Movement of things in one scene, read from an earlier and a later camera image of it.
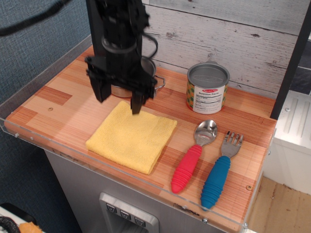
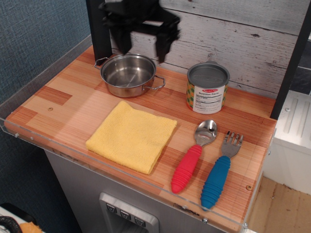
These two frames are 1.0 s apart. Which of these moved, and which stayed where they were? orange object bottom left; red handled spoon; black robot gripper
Moved: black robot gripper
Stayed: orange object bottom left; red handled spoon
